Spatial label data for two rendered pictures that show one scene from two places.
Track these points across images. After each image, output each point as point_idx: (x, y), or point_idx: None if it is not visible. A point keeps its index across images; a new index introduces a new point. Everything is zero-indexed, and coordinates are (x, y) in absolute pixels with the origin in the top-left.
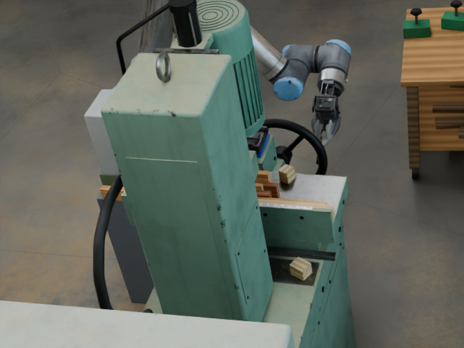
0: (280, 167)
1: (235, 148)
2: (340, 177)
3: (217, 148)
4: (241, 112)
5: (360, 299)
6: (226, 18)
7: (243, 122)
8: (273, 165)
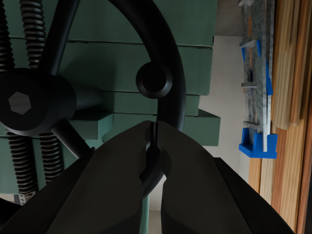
0: (104, 134)
1: (148, 208)
2: (208, 146)
3: (148, 210)
4: (147, 229)
5: None
6: None
7: (147, 223)
8: (95, 140)
